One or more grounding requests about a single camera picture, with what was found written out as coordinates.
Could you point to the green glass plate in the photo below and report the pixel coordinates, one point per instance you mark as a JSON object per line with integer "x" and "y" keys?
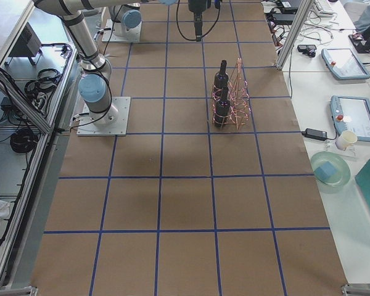
{"x": 343, "y": 175}

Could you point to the dark wine bottle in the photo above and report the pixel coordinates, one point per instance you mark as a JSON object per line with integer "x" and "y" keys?
{"x": 221, "y": 78}
{"x": 222, "y": 107}

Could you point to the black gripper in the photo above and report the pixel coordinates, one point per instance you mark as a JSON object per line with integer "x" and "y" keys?
{"x": 197, "y": 6}

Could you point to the far blue teach pendant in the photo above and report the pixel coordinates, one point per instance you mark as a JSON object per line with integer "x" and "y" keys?
{"x": 344, "y": 64}

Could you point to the grey electronics box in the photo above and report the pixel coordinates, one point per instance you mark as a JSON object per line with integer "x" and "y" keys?
{"x": 28, "y": 45}

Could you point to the black webcam device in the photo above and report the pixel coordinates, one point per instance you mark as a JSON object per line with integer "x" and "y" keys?
{"x": 307, "y": 49}

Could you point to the near blue teach pendant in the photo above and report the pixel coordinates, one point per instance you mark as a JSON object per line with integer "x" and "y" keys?
{"x": 353, "y": 114}

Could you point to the black power adapter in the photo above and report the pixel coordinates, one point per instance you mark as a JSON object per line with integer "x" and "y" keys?
{"x": 314, "y": 134}

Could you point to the white paper cup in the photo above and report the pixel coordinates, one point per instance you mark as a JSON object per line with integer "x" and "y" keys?
{"x": 346, "y": 139}

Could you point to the dark wine bottle rear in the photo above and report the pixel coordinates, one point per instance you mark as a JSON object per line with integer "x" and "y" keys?
{"x": 221, "y": 78}

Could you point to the blue teach pendant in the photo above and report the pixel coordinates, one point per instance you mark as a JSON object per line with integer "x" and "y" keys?
{"x": 344, "y": 64}
{"x": 353, "y": 114}

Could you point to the dark wine bottle front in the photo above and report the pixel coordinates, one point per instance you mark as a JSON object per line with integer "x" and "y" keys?
{"x": 222, "y": 107}

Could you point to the brown gridded paper mat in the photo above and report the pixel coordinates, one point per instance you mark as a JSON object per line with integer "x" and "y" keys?
{"x": 179, "y": 206}

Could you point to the copper wire wine basket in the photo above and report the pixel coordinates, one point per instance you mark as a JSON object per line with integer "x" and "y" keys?
{"x": 238, "y": 96}

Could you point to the aluminium frame post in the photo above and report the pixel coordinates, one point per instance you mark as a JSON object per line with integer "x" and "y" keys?
{"x": 294, "y": 31}

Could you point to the blue foam cube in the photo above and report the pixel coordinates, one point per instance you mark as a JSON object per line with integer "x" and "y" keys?
{"x": 325, "y": 170}

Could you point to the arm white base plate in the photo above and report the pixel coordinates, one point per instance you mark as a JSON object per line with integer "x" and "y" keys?
{"x": 134, "y": 34}
{"x": 115, "y": 122}

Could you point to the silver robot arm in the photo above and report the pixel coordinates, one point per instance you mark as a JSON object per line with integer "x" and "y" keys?
{"x": 94, "y": 87}
{"x": 125, "y": 17}

